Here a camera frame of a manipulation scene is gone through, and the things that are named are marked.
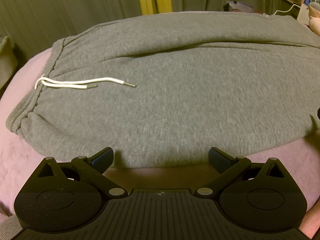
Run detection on dark bedside table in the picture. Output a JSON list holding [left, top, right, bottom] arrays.
[[276, 0, 300, 20]]

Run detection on grey sweatpants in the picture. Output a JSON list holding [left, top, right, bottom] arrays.
[[5, 11, 320, 169]]

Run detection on white charging cable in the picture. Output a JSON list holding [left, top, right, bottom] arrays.
[[262, 4, 302, 17]]

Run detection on white drawstring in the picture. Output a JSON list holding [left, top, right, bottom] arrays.
[[34, 75, 137, 89]]

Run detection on pink bed blanket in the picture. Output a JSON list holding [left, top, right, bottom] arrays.
[[0, 11, 320, 240]]

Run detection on grey-green curtain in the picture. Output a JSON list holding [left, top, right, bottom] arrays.
[[1, 0, 298, 64]]

